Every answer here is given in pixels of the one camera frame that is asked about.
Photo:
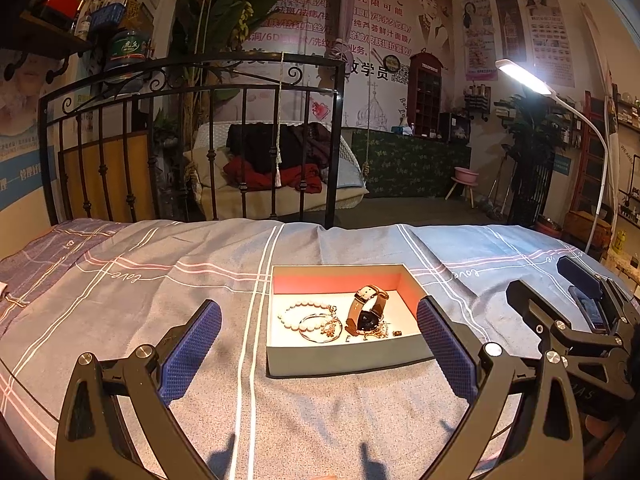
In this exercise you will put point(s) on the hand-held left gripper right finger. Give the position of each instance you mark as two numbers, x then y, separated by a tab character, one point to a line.
445	350

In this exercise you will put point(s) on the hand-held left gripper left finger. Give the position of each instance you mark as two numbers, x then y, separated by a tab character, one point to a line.
192	350

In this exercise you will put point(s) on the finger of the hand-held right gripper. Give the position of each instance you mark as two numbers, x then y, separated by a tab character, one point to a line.
530	305
592	310

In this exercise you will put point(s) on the grey box with pink inside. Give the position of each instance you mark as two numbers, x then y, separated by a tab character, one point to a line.
350	360

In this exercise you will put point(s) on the thin gold bangle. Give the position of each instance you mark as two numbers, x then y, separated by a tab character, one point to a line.
320	341

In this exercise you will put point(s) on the grey plaid bedsheet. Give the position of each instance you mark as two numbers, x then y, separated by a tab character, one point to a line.
150	310

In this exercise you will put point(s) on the pink stool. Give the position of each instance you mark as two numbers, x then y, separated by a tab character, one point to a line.
465	176

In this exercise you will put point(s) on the potted green tree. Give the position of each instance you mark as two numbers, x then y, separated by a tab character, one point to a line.
530	160

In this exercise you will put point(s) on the red wooden shelf unit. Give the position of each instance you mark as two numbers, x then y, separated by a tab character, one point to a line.
590	160

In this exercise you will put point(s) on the green patterned counter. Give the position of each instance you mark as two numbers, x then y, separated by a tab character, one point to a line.
410	165

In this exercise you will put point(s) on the white wicker swing chair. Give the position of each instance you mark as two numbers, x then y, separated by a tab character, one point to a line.
350	175

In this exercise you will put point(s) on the pile of dark red clothes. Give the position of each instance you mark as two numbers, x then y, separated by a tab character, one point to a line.
260	145

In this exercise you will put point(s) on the white floor lamp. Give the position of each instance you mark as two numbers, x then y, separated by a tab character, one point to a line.
520	72

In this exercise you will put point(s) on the red telephone booth cabinet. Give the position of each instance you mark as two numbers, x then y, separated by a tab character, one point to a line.
425	90

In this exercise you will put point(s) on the green water jug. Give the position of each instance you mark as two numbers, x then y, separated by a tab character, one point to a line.
127	50

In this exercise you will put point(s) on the large banana leaf plant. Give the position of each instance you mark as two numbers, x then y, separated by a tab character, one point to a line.
240	10

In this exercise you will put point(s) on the blue plastic basket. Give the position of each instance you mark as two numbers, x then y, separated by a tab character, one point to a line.
107	15

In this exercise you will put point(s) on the red box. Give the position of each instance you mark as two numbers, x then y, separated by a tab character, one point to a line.
64	4

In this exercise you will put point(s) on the wall shelf of small bottles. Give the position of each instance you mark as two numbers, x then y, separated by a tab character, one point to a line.
627	160

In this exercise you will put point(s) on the small black wall shelf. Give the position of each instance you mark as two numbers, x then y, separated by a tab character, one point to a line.
477	102

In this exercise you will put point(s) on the black metal bed frame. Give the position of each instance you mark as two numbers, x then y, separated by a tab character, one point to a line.
335	160

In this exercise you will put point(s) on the pink framed wall poster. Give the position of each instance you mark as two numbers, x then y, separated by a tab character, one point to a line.
480	40

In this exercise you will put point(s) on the wall poster with face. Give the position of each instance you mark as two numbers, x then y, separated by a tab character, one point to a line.
547	35

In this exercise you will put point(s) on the dark narrow wall poster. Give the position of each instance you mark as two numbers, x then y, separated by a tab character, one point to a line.
511	30

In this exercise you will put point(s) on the large printed wall banner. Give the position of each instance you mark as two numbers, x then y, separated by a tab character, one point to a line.
390	35

